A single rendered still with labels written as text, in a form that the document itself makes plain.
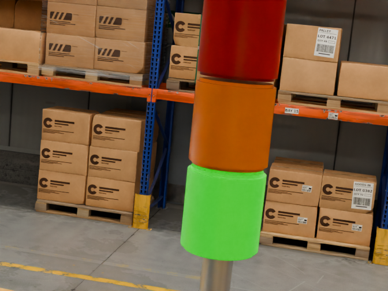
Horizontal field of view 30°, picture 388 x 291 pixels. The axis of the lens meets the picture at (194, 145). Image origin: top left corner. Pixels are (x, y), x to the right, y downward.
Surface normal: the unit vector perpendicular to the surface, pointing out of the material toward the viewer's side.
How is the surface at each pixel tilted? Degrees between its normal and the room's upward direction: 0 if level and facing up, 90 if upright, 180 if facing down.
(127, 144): 92
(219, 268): 90
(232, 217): 90
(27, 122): 90
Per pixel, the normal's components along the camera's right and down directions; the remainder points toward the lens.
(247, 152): 0.37, 0.18
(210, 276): -0.51, 0.09
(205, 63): -0.80, 0.02
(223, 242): 0.12, 0.17
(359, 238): -0.19, 0.18
